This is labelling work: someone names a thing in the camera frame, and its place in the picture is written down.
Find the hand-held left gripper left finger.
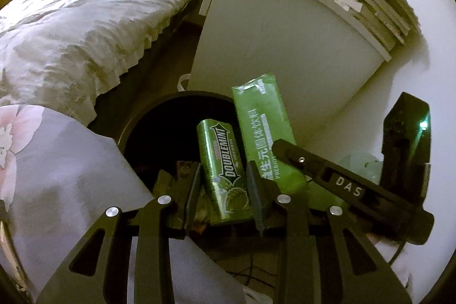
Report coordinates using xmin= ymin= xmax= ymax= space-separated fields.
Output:
xmin=36 ymin=162 xmax=203 ymax=304

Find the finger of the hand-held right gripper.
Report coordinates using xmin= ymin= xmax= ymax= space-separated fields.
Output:
xmin=271 ymin=139 xmax=327 ymax=181

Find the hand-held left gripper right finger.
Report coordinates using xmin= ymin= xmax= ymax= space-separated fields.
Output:
xmin=246 ymin=162 xmax=410 ymax=304

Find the green drink powder packet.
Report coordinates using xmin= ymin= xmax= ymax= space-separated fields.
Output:
xmin=231 ymin=72 xmax=309 ymax=195

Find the green gum tin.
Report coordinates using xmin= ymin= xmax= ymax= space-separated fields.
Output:
xmin=197 ymin=118 xmax=250 ymax=227

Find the black round trash bin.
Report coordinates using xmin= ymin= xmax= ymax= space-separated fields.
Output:
xmin=117 ymin=90 xmax=250 ymax=219

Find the brown snack wrapper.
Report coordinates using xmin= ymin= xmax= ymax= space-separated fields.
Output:
xmin=153 ymin=161 xmax=195 ymax=199

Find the white cabinet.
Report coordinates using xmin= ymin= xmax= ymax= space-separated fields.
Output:
xmin=187 ymin=0 xmax=392 ymax=152

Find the grey floral tablecloth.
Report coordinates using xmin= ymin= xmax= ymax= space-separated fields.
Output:
xmin=0 ymin=104 xmax=247 ymax=304

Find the white plastic bag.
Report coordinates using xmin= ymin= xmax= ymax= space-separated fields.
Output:
xmin=177 ymin=73 xmax=192 ymax=93

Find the bed with white duvet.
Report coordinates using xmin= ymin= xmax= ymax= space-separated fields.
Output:
xmin=0 ymin=0 xmax=204 ymax=121

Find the black cable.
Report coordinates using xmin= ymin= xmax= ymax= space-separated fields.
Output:
xmin=386 ymin=238 xmax=409 ymax=268

